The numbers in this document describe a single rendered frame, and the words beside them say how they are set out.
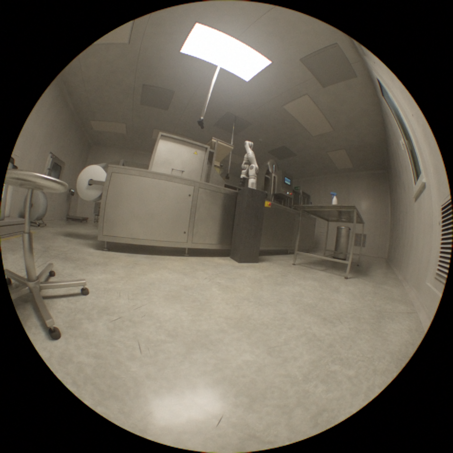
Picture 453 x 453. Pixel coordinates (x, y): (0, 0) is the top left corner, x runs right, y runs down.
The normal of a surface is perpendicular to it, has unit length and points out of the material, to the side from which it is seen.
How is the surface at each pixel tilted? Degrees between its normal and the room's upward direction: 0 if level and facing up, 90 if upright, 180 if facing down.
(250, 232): 90
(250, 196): 90
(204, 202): 90
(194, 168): 90
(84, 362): 0
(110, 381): 0
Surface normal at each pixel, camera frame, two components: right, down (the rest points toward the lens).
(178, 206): 0.52, 0.07
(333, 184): -0.84, -0.11
